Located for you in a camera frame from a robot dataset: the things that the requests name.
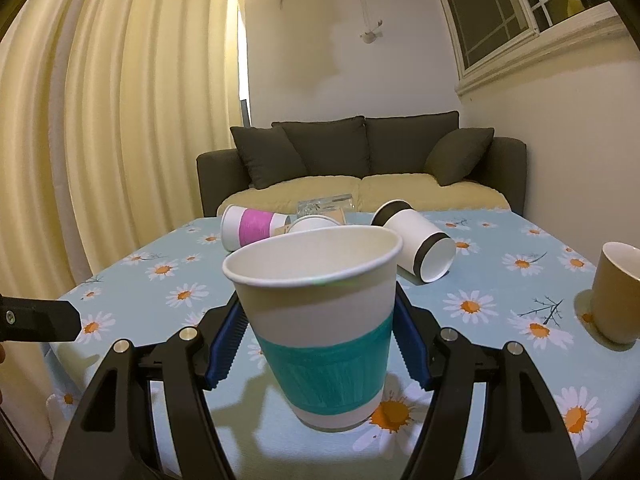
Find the tan paper cup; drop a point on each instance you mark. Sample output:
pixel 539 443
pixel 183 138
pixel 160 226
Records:
pixel 614 295

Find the daisy print tablecloth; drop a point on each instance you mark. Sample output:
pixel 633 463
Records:
pixel 500 285

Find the cream curtain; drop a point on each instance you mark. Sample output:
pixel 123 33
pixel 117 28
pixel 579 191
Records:
pixel 125 125

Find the teal banded paper cup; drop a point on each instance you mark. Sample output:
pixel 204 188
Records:
pixel 325 320

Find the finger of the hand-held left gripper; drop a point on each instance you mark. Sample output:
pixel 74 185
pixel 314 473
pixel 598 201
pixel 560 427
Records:
pixel 42 320

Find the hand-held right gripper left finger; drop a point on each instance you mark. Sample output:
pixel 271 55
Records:
pixel 226 345

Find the white framed window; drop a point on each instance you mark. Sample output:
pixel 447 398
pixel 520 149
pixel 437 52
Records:
pixel 515 15

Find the white wall hook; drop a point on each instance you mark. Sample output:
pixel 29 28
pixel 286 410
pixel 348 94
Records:
pixel 370 36

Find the dark grey sofa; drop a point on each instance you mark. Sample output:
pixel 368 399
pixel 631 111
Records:
pixel 505 160

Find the black banded paper cup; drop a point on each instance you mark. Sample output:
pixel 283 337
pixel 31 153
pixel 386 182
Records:
pixel 417 240

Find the dark grey throw pillow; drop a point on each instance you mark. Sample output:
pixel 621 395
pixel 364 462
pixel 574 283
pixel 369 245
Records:
pixel 267 157
pixel 457 155

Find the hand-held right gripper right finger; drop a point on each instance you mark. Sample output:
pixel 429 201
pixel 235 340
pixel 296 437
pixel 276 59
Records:
pixel 410 345

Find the pink banded paper cup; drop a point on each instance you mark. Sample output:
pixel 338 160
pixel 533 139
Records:
pixel 252 226

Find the cream sofa cover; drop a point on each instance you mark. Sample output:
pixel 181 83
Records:
pixel 400 190

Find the plain white paper cup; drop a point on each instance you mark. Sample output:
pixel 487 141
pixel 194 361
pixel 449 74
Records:
pixel 312 222

